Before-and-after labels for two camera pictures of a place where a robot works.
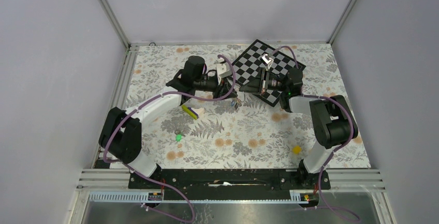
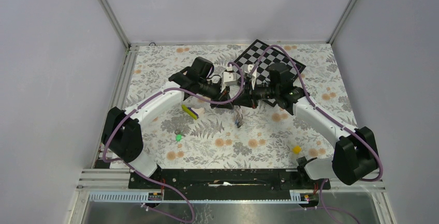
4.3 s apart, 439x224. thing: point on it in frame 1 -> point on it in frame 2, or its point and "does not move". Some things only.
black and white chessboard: [260, 56] does not move
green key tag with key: [178, 135] does not move
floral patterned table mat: [221, 124] does not move
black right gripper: [253, 87] -> [245, 99]
